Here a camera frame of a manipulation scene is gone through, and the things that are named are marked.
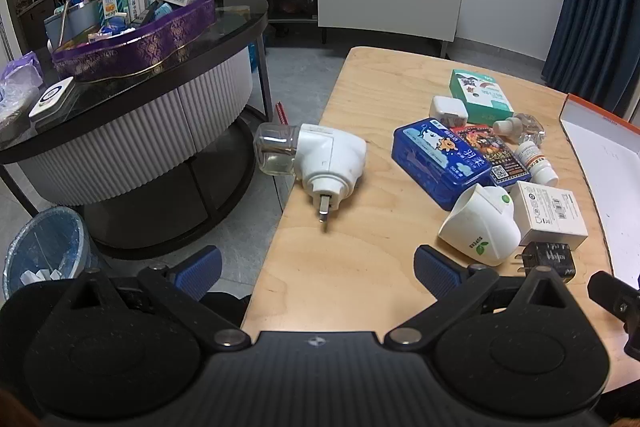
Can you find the blue storage crate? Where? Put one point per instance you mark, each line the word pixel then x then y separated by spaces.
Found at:
pixel 255 57

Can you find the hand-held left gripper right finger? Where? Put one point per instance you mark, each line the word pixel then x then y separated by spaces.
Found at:
pixel 432 269

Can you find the clear bottle white cap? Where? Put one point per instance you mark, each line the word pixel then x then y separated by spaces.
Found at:
pixel 525 127

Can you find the green and white box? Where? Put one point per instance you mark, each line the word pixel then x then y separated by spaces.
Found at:
pixel 482 99

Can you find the blue tin box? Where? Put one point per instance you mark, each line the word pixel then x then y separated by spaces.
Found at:
pixel 435 162

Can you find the orange and white cardboard box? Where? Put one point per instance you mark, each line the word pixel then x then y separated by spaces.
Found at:
pixel 610 187

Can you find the white charger cube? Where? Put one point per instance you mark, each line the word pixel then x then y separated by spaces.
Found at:
pixel 447 109

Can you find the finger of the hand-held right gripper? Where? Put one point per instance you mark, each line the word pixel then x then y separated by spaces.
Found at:
pixel 615 302

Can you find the white mosquito repellent plug-in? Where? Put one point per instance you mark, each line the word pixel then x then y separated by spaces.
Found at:
pixel 330 157

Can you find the white TV cabinet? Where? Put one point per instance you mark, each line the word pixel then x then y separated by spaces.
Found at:
pixel 385 9

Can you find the grey pole red grip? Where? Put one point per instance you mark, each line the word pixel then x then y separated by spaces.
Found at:
pixel 280 112

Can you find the black charger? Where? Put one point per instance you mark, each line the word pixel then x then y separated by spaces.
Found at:
pixel 550 257

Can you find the black printed card box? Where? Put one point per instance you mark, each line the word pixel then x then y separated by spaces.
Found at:
pixel 492 157

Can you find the purple plastic bag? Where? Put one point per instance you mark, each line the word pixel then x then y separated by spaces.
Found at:
pixel 20 77

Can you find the purple patterned tray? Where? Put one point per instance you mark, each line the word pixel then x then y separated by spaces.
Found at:
pixel 150 42

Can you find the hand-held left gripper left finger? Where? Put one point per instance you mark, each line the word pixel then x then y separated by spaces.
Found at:
pixel 200 268

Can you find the small white medicine bottle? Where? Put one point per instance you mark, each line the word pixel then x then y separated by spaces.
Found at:
pixel 535 159

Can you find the round black-top coffee table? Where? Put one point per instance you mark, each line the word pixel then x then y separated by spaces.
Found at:
pixel 125 122

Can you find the white charger packaging box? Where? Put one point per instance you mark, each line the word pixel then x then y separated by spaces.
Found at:
pixel 550 212

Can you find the dark blue curtain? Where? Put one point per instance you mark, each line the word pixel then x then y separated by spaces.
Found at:
pixel 595 7

